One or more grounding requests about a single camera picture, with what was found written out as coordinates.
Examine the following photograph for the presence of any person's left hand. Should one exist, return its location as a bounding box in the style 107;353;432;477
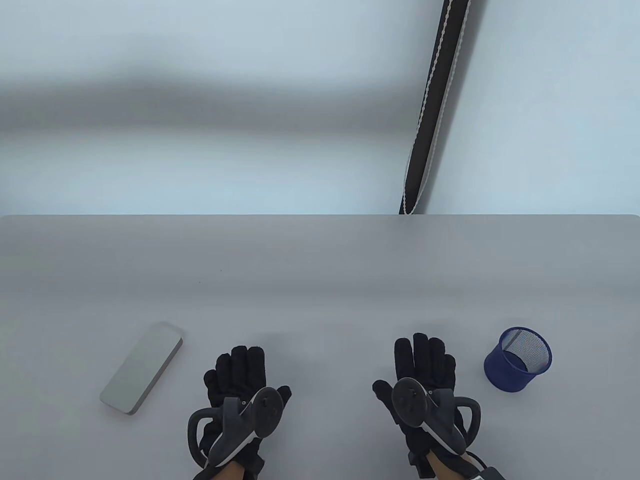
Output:
200;345;292;472

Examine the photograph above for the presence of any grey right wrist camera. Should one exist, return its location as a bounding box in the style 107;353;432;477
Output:
462;466;507;480

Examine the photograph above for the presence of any blue mesh pen cup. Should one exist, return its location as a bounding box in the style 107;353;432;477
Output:
483;327;553;392

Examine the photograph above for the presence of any silver sliding box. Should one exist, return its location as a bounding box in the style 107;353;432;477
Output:
99;321;184;416

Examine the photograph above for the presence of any person's right forearm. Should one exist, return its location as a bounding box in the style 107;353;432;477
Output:
431;450;473;480

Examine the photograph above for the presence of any person's right hand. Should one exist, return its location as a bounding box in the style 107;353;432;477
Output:
372;333;471;473

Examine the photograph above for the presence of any grey right hand controller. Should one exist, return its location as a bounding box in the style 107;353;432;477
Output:
391;377;482;456

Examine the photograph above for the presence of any person's left forearm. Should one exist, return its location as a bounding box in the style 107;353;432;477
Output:
210;462;247;480

